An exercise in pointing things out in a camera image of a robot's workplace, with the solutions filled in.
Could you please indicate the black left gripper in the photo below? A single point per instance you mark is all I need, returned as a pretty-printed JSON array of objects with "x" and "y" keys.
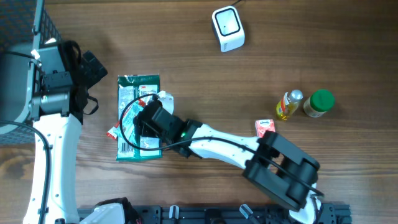
[{"x": 92, "y": 76}]

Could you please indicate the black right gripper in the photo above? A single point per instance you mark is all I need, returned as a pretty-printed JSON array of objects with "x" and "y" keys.
[{"x": 143, "y": 129}]

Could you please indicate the orange tissue pack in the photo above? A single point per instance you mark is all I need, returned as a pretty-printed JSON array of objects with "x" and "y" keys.
[{"x": 263, "y": 126}]

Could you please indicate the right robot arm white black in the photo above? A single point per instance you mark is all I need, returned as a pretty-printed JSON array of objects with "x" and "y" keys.
[{"x": 273, "y": 164}]

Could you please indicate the red snack bar wrapper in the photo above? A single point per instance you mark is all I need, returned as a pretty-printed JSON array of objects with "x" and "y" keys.
[{"x": 115, "y": 132}]

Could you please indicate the green 3M glove package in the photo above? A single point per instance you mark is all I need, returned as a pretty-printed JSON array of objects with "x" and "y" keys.
[{"x": 130, "y": 89}]

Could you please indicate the green lid jar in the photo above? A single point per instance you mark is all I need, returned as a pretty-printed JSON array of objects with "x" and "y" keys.
[{"x": 319, "y": 103}]

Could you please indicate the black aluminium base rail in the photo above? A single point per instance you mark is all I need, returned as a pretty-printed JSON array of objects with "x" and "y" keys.
[{"x": 329, "y": 213}]

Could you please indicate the yellow liquid bottle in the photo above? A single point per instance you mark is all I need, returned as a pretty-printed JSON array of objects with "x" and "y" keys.
[{"x": 288, "y": 104}]

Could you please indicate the white barcode scanner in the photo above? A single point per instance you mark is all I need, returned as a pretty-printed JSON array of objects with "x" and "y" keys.
[{"x": 228, "y": 28}]

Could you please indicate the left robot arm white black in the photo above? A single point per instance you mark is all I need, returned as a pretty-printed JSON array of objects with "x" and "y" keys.
[{"x": 57, "y": 111}]

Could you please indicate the teal snack bar wrapper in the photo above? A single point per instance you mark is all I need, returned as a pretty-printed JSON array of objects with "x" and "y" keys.
[{"x": 128, "y": 120}]

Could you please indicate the grey plastic mesh basket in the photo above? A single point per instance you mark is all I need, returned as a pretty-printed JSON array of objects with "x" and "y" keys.
[{"x": 29, "y": 49}]

